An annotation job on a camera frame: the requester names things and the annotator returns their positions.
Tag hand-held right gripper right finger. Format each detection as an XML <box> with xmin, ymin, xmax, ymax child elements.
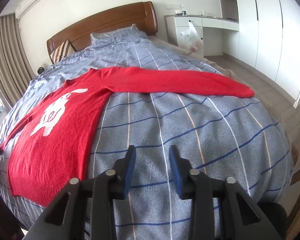
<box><xmin>168</xmin><ymin>145</ymin><xmax>283</xmax><ymax>240</ymax></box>

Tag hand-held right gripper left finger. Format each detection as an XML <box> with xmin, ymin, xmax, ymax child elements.
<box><xmin>22</xmin><ymin>145</ymin><xmax>137</xmax><ymax>240</ymax></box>

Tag white air conditioner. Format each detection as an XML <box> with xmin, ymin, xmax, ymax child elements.
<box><xmin>15</xmin><ymin>0</ymin><xmax>50</xmax><ymax>19</ymax></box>

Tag red towel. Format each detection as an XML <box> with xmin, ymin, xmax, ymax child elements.
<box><xmin>0</xmin><ymin>66</ymin><xmax>255</xmax><ymax>207</ymax></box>

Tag grey pillow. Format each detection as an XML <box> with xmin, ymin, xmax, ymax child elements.
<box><xmin>90</xmin><ymin>24</ymin><xmax>138</xmax><ymax>46</ymax></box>

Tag wooden headboard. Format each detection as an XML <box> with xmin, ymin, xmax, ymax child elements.
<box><xmin>47</xmin><ymin>1</ymin><xmax>158</xmax><ymax>64</ymax></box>

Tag striped pillow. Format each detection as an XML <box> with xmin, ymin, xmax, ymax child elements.
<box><xmin>52</xmin><ymin>40</ymin><xmax>77</xmax><ymax>64</ymax></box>

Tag white desk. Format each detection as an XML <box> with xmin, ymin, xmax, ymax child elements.
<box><xmin>164</xmin><ymin>15</ymin><xmax>240</xmax><ymax>57</ymax></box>

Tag clear plastic bag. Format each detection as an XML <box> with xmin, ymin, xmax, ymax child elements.
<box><xmin>178</xmin><ymin>21</ymin><xmax>204</xmax><ymax>53</ymax></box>

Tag blue checked duvet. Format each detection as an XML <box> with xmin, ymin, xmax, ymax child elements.
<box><xmin>0</xmin><ymin>27</ymin><xmax>294</xmax><ymax>240</ymax></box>

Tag beige curtain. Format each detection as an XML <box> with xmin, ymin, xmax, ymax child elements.
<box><xmin>0</xmin><ymin>14</ymin><xmax>37</xmax><ymax>110</ymax></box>

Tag white wardrobe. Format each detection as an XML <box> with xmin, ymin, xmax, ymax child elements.
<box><xmin>215</xmin><ymin>0</ymin><xmax>300</xmax><ymax>108</ymax></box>

